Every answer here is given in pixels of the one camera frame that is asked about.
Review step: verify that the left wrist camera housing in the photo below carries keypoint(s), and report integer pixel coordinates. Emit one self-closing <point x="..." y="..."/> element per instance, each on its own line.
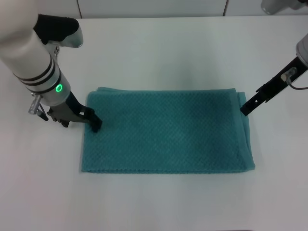
<point x="60" y="30"/>

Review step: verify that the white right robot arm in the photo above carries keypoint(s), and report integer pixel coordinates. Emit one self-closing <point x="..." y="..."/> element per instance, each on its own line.
<point x="303" y="48"/>

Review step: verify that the teal waffle-textured towel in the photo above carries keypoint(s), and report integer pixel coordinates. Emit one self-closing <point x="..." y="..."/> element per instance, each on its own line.
<point x="168" y="132"/>

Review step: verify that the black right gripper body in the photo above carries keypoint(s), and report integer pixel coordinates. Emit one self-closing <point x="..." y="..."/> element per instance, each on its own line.
<point x="281" y="80"/>

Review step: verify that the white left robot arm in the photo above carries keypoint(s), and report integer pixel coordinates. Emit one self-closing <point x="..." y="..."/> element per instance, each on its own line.
<point x="26" y="55"/>

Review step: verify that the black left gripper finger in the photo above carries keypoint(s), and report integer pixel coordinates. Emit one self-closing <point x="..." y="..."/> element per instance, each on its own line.
<point x="96" y="124"/>

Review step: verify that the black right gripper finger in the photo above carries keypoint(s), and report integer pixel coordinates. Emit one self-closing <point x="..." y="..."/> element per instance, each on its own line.
<point x="251" y="106"/>

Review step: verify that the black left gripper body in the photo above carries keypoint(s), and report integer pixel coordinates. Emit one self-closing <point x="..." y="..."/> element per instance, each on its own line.
<point x="69" y="113"/>

